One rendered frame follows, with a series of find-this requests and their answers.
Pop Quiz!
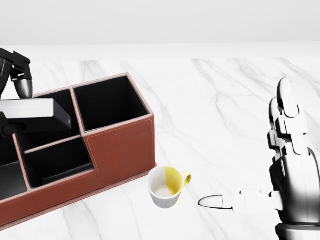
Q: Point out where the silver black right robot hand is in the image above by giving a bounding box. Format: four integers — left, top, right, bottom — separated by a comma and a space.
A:
198, 77, 320, 227

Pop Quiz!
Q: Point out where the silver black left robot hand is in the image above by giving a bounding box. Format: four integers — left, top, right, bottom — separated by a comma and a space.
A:
0, 48, 34, 140

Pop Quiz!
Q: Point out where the black book with silver pages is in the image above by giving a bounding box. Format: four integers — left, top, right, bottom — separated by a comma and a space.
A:
0, 98, 73, 135

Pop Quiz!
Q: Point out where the red-brown desk caddy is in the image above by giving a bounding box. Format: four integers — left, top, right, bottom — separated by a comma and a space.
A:
0, 72, 158, 231

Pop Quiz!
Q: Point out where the white and yellow mug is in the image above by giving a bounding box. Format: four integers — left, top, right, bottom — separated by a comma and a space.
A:
146, 165, 193, 210

